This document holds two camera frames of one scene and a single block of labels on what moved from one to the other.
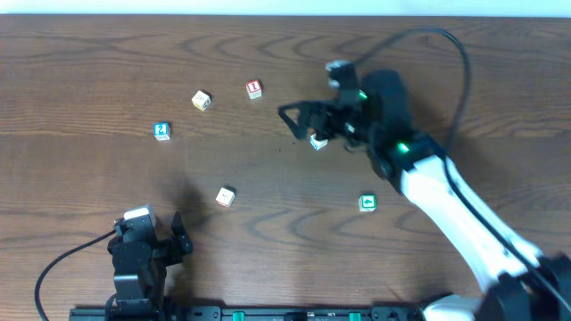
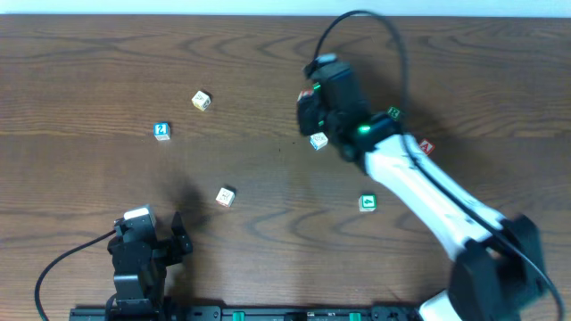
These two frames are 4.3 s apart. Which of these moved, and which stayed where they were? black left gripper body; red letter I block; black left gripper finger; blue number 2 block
Moved: red letter I block
Stayed: black left gripper body; black left gripper finger; blue number 2 block
